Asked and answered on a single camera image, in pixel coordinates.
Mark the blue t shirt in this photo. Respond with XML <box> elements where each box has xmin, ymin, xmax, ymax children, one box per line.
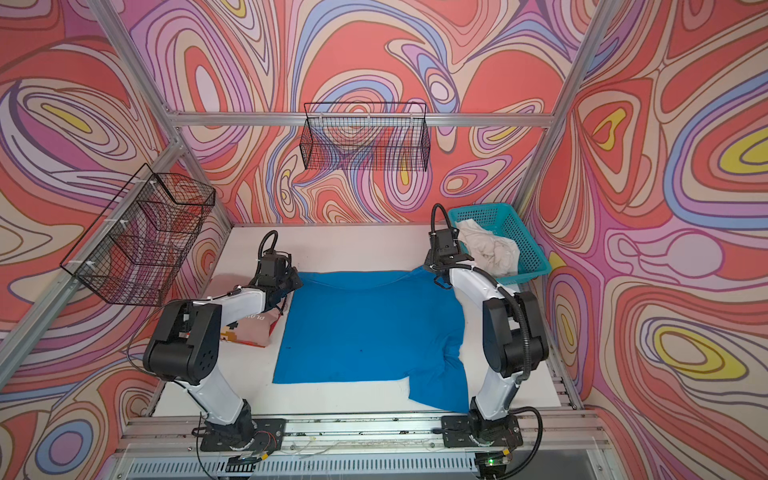
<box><xmin>273</xmin><ymin>268</ymin><xmax>469</xmax><ymax>413</ymax></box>

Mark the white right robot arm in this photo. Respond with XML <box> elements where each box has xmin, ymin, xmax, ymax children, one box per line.
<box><xmin>424</xmin><ymin>203</ymin><xmax>550</xmax><ymax>479</ymax></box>

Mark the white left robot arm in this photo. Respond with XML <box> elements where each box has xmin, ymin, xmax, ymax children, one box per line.
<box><xmin>142</xmin><ymin>230</ymin><xmax>302</xmax><ymax>452</ymax></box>

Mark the white crumpled t shirt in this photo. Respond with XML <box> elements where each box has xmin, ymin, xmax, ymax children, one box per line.
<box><xmin>457</xmin><ymin>219</ymin><xmax>521</xmax><ymax>278</ymax></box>

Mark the pink folded t shirt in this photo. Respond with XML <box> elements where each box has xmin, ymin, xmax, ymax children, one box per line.
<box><xmin>204</xmin><ymin>274</ymin><xmax>288</xmax><ymax>347</ymax></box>

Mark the teal plastic basket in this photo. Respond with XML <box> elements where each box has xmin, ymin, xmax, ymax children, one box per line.
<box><xmin>448</xmin><ymin>203</ymin><xmax>551</xmax><ymax>284</ymax></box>

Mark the aluminium horizontal frame bar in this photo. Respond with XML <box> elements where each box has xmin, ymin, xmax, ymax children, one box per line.
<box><xmin>167</xmin><ymin>110</ymin><xmax>556</xmax><ymax>128</ymax></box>

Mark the black wire basket left wall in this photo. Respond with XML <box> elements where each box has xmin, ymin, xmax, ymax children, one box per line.
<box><xmin>60</xmin><ymin>164</ymin><xmax>216</xmax><ymax>307</ymax></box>

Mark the black wire basket wall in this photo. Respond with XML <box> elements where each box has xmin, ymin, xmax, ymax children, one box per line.
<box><xmin>60</xmin><ymin>164</ymin><xmax>216</xmax><ymax>307</ymax></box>
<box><xmin>299</xmin><ymin>101</ymin><xmax>431</xmax><ymax>172</ymax></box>

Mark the black wire basket back wall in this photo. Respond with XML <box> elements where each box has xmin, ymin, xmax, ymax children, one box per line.
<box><xmin>299</xmin><ymin>101</ymin><xmax>431</xmax><ymax>172</ymax></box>

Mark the aluminium left diagonal frame bar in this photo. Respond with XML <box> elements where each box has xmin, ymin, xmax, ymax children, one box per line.
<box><xmin>1</xmin><ymin>140</ymin><xmax>183</xmax><ymax>392</ymax></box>

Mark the aluminium right frame post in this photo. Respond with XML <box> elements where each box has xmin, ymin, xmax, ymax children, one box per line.
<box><xmin>513</xmin><ymin>0</ymin><xmax>623</xmax><ymax>218</ymax></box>

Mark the aluminium corner frame post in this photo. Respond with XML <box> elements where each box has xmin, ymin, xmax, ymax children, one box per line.
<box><xmin>89</xmin><ymin>0</ymin><xmax>235</xmax><ymax>232</ymax></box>

